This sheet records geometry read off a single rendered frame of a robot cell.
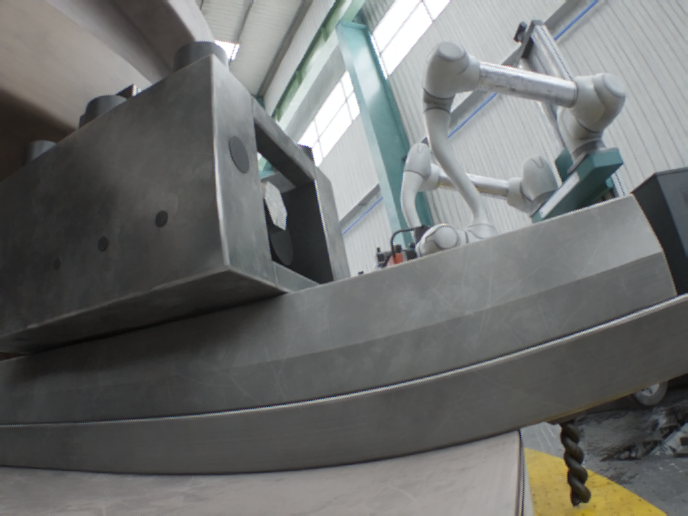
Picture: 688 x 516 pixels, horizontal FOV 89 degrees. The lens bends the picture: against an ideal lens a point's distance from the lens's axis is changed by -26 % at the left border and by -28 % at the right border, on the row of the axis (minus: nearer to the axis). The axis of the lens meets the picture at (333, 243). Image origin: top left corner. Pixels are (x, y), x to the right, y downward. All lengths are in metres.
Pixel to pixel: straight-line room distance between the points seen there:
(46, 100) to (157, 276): 0.53
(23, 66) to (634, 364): 0.89
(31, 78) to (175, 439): 0.65
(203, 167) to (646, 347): 0.35
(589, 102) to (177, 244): 1.47
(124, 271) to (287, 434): 0.19
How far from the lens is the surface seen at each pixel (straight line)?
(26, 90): 0.82
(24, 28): 0.89
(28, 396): 0.66
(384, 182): 11.37
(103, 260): 0.42
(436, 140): 1.52
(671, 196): 1.97
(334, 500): 0.22
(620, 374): 0.31
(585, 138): 1.80
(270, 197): 0.46
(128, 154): 0.44
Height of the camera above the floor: 0.36
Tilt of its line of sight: 18 degrees up
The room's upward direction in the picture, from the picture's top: 11 degrees counter-clockwise
